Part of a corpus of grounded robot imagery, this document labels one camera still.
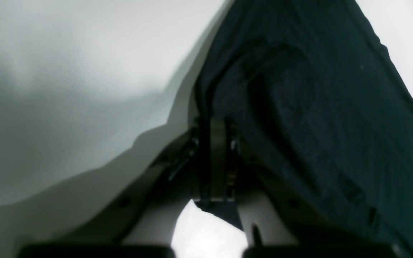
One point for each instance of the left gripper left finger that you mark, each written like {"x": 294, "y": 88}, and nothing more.
{"x": 191, "y": 167}

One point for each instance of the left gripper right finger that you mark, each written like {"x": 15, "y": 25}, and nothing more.
{"x": 271, "y": 213}

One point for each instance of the black T-shirt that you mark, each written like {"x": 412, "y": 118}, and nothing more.
{"x": 315, "y": 93}

